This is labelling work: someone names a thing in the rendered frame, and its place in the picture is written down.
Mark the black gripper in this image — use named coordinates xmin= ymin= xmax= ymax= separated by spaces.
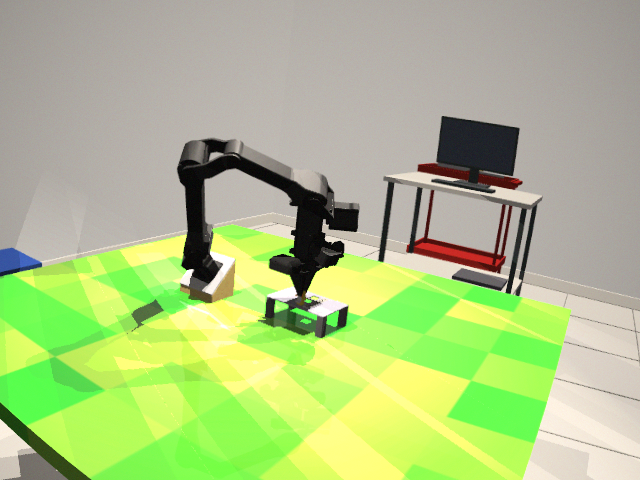
xmin=268 ymin=227 xmax=326 ymax=297

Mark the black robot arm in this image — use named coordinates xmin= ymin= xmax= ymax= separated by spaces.
xmin=177 ymin=138 xmax=359 ymax=284

